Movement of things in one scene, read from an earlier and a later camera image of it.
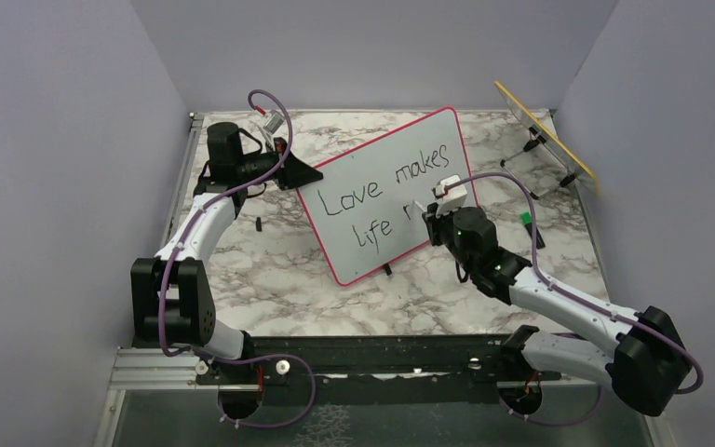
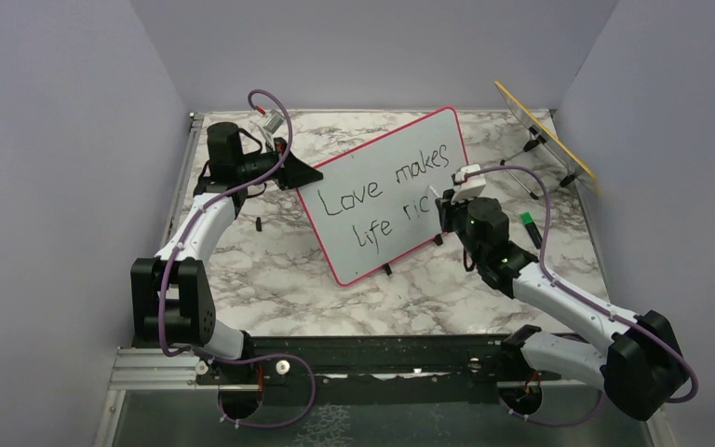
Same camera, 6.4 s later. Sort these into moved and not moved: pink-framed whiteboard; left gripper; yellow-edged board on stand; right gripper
Moved: right gripper
Not moved: yellow-edged board on stand; left gripper; pink-framed whiteboard
